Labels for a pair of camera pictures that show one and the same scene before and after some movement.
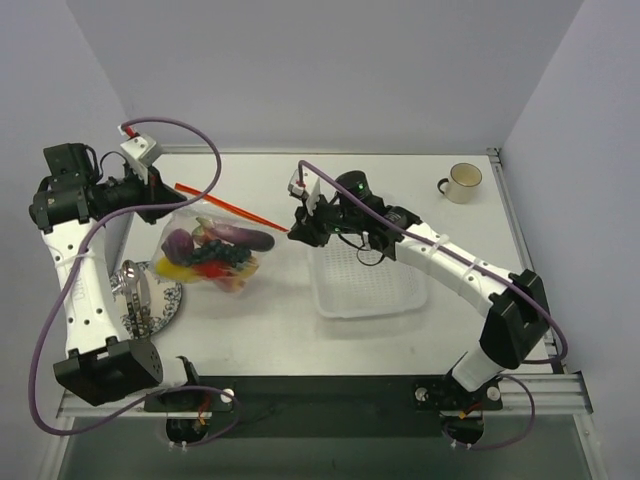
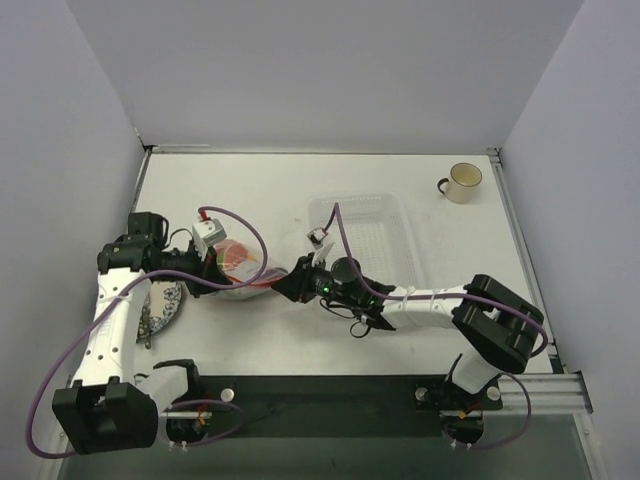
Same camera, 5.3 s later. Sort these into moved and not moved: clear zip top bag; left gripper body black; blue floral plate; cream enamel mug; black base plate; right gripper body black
Moved: clear zip top bag; right gripper body black; left gripper body black
Not moved: black base plate; cream enamel mug; blue floral plate
